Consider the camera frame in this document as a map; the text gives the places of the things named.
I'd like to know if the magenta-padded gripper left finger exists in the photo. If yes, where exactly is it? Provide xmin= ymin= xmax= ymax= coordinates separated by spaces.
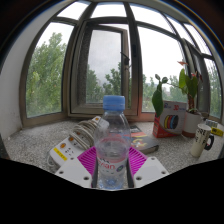
xmin=54 ymin=145 xmax=99 ymax=190

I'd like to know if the brown-framed bay window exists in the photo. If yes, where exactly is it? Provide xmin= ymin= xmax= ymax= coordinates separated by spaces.
xmin=18 ymin=1 xmax=224 ymax=129

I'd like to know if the white power strip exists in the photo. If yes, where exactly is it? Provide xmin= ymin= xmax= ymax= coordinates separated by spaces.
xmin=47 ymin=115 xmax=102 ymax=169

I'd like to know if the dark colourful book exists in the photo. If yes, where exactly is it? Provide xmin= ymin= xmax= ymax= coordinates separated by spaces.
xmin=129 ymin=124 xmax=160 ymax=155

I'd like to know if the white mug with black print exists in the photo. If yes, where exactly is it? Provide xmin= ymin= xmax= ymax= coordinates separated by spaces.
xmin=189 ymin=123 xmax=215 ymax=158

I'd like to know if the potted plant in white pot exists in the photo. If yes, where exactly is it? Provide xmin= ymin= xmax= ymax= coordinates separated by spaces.
xmin=151 ymin=59 xmax=204 ymax=138

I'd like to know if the coiled white cable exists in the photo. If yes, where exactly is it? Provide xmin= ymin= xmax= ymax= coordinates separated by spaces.
xmin=69 ymin=119 xmax=101 ymax=151

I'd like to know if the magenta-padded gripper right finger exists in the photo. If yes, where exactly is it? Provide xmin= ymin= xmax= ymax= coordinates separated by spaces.
xmin=126 ymin=146 xmax=170 ymax=189

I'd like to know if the clear blue-capped water bottle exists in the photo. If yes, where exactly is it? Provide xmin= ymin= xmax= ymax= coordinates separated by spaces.
xmin=93 ymin=94 xmax=133 ymax=191

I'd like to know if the red and white filament box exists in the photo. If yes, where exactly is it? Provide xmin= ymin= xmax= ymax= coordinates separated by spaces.
xmin=152 ymin=100 xmax=188 ymax=139

